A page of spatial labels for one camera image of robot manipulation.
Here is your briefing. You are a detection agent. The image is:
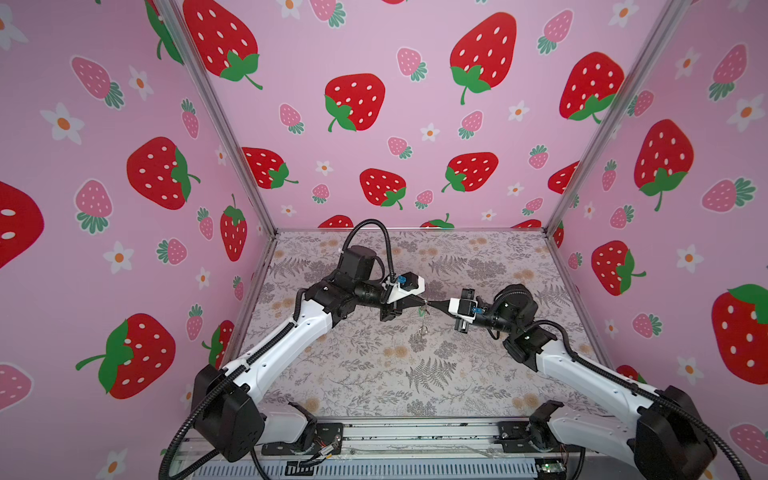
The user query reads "large perforated metal keyring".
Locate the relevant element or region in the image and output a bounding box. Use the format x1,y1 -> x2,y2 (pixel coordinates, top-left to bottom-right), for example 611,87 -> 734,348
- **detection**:
418,310 -> 430,338

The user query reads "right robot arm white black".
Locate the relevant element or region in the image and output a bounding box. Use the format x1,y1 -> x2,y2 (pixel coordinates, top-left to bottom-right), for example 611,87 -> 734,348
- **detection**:
429,284 -> 716,479

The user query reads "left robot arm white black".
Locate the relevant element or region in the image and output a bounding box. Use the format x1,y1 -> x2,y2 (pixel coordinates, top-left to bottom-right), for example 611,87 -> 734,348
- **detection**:
191,245 -> 426,462

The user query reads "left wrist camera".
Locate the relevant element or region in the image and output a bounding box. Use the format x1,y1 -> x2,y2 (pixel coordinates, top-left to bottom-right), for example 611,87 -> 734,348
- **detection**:
397,272 -> 419,291

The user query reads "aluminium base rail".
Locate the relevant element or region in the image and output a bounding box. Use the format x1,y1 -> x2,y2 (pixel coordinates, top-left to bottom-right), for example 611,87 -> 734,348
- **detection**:
192,417 -> 586,479

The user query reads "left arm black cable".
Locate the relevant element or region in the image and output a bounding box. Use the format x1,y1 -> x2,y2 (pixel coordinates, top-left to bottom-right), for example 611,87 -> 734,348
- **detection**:
158,218 -> 398,480

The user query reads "aluminium corner post left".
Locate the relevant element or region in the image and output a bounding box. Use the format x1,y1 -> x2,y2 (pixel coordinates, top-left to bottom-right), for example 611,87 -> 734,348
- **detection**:
157,0 -> 277,239

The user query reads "aluminium corner post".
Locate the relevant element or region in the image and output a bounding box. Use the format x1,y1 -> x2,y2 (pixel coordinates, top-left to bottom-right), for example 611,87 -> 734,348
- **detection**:
544,0 -> 690,240
157,0 -> 277,239

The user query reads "aluminium corner post right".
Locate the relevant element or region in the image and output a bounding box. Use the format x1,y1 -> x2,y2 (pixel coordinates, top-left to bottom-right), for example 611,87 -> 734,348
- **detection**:
544,0 -> 690,240

